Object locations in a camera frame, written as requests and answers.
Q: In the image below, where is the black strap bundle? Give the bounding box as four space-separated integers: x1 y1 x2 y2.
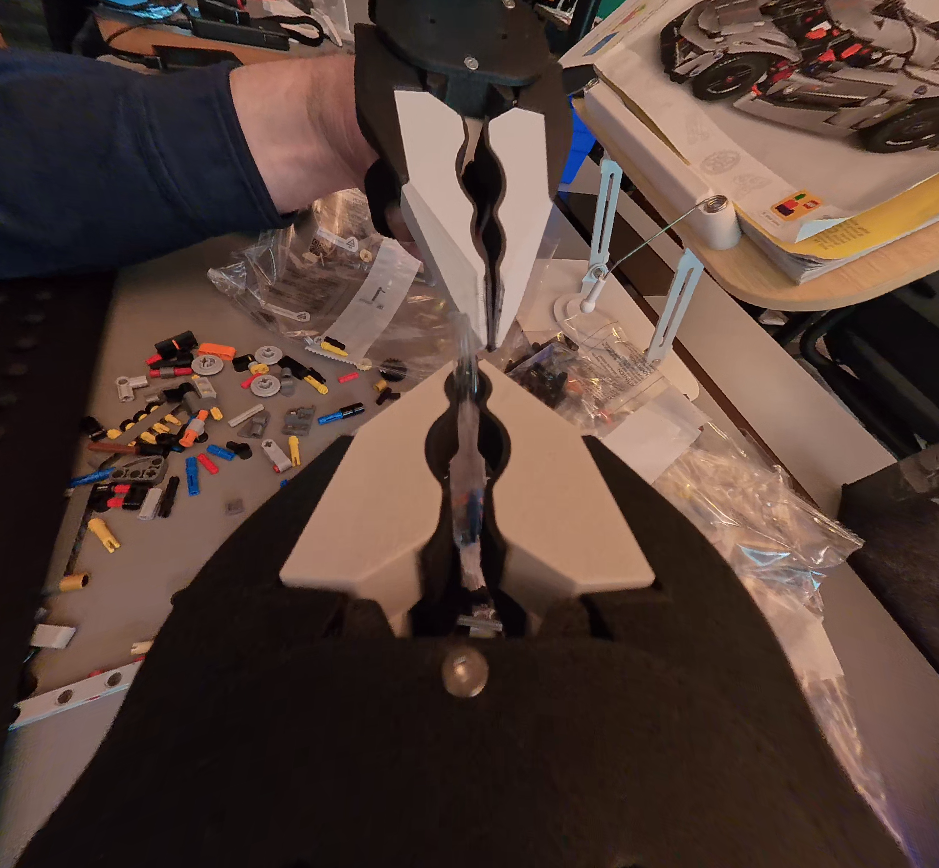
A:
110 0 325 52

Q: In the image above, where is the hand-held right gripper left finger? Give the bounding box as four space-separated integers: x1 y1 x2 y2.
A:
280 360 462 636

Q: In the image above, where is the torn open clear bag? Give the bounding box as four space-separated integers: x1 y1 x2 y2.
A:
207 195 459 374

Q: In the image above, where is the pile of loose lego pieces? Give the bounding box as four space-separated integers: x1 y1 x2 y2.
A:
69 329 408 590

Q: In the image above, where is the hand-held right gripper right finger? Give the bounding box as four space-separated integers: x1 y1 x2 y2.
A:
479 360 655 636

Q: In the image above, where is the long light grey lego beam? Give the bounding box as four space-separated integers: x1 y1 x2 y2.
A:
11 659 142 730

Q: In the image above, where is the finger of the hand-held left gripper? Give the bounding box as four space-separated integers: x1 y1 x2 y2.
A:
394 90 490 350
483 108 553 351

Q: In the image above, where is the black metal frame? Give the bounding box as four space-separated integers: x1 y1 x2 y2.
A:
800 281 939 460

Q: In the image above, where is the person's left hand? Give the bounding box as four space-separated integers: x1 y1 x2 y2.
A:
231 52 421 262

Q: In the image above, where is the yellow-edged instruction booklet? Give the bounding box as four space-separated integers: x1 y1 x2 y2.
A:
734 171 939 287

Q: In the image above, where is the wooden book stand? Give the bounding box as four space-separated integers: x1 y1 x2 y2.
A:
554 68 939 372

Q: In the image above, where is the person's left forearm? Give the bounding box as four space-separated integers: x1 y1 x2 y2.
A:
0 50 294 280

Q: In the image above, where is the small clear lego bag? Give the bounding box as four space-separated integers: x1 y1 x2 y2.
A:
440 309 516 634

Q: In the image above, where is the printed car picture sheet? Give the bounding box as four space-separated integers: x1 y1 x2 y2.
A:
561 0 939 238

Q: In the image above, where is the clear bag with warning print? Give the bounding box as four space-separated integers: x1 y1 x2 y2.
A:
506 324 699 438

